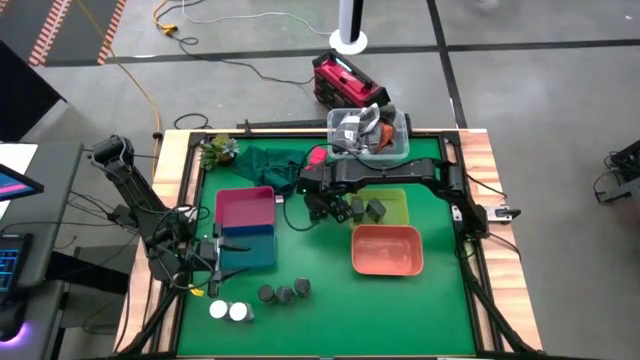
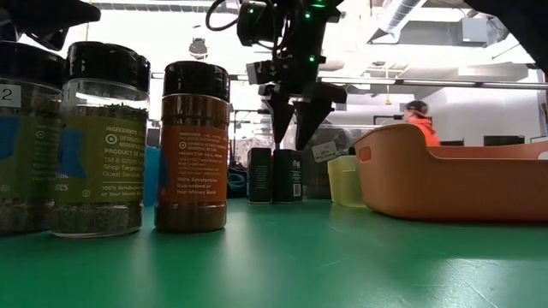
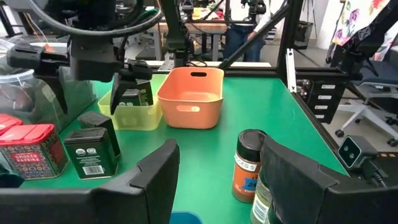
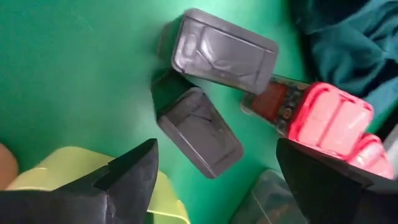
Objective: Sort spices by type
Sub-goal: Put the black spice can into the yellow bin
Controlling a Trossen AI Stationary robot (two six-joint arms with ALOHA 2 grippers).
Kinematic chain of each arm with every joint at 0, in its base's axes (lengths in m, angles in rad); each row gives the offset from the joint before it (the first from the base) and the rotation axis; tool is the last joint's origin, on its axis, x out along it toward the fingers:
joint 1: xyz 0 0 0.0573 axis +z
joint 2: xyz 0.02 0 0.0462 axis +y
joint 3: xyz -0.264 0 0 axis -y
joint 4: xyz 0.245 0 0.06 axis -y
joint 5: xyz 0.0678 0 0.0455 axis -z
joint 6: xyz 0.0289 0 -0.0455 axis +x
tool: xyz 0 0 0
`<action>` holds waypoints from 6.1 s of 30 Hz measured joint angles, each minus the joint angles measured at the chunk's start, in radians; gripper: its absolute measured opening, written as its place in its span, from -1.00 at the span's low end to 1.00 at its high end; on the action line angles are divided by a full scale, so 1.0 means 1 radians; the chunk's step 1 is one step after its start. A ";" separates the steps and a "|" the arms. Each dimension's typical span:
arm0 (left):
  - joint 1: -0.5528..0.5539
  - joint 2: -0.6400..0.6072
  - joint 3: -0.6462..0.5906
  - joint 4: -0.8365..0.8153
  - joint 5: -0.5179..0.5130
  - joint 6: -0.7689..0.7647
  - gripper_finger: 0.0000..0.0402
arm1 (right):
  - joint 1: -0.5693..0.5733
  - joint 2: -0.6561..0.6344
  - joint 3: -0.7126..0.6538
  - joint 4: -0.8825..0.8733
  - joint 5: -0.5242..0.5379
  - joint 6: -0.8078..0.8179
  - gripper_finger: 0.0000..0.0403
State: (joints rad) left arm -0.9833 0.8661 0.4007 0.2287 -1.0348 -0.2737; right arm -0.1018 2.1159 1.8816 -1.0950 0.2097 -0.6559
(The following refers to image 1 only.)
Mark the white paper sheet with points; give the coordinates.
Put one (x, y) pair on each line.
(15, 157)

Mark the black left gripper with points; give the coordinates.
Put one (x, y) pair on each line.
(216, 260)

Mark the computer monitor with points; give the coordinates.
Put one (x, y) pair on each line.
(15, 182)

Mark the neighbouring black robot rig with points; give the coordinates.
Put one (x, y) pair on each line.
(622, 175)

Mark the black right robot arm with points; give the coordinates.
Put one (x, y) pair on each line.
(390, 172)

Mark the red tool case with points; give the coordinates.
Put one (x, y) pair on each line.
(345, 80)

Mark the black panel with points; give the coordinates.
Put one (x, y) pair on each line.
(25, 95)

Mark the grey desk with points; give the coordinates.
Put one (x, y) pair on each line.
(55, 200)

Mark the pink blocks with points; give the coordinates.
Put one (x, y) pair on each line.
(318, 156)

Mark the green table mat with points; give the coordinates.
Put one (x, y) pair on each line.
(325, 320)

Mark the orange plastic bin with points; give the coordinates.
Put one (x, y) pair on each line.
(387, 250)

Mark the orange cloth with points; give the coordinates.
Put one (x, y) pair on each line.
(386, 137)

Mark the white-lidded spice jar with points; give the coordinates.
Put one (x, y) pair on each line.
(218, 309)
(240, 311)

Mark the green-label jar black lid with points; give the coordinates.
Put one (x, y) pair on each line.
(285, 294)

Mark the dark green cloth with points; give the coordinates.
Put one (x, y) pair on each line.
(270, 170)

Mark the yellow-green plastic bin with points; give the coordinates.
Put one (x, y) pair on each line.
(395, 200)

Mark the small succulent plant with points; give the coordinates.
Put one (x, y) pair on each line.
(220, 150)

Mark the black metal bar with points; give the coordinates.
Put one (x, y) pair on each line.
(280, 124)

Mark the backlit keyboard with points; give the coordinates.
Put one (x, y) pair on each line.
(10, 260)

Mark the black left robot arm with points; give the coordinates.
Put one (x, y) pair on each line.
(130, 185)

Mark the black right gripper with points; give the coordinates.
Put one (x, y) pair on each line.
(317, 204)

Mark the blue plastic bin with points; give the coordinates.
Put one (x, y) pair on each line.
(255, 250)

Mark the metal table clamp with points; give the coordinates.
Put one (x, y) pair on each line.
(500, 214)

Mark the clear plastic storage box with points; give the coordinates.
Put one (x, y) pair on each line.
(402, 125)

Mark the grey striped cloth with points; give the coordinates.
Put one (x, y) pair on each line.
(357, 130)

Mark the small white tag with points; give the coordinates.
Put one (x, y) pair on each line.
(279, 199)

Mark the white stand base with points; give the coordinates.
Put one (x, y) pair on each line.
(350, 20)

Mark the pink plastic bin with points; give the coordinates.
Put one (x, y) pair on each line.
(245, 207)

